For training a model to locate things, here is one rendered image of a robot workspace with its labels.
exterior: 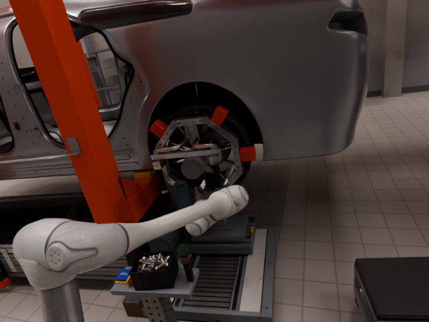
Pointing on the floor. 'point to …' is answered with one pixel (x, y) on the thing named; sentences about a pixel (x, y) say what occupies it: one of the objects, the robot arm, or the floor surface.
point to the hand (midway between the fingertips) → (215, 183)
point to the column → (159, 309)
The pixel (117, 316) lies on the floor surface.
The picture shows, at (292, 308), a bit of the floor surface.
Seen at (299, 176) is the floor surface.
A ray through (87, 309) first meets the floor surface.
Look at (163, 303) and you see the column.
